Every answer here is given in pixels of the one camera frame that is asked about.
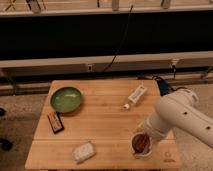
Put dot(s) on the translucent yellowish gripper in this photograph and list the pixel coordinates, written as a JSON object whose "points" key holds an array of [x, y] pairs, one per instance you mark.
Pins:
{"points": [[139, 128]]}

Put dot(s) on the red pepper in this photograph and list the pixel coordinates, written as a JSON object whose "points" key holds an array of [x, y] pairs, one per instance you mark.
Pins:
{"points": [[140, 143]]}

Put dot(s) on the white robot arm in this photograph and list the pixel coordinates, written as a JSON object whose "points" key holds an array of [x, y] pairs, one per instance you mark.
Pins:
{"points": [[178, 109]]}

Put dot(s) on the white ceramic cup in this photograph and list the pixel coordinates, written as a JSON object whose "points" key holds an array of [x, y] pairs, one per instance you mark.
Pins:
{"points": [[140, 155]]}

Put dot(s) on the white tube with cap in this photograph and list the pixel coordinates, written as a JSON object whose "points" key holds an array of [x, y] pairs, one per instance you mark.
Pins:
{"points": [[135, 96]]}

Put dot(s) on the blue box on floor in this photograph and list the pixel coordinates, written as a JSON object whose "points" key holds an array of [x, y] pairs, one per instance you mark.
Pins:
{"points": [[163, 87]]}

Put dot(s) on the wooden table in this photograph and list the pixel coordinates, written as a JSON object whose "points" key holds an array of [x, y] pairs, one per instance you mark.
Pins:
{"points": [[102, 120]]}

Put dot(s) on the white wrapped sponge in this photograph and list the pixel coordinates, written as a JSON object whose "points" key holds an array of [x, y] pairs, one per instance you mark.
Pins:
{"points": [[84, 152]]}

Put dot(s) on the green bowl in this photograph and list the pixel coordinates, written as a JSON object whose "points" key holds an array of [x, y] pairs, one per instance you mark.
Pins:
{"points": [[66, 99]]}

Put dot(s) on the red and black candy bar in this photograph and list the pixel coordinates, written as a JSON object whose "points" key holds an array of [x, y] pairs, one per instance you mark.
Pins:
{"points": [[55, 122]]}

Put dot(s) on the black caster wheel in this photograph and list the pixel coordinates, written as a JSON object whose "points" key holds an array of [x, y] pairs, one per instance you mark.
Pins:
{"points": [[6, 144]]}

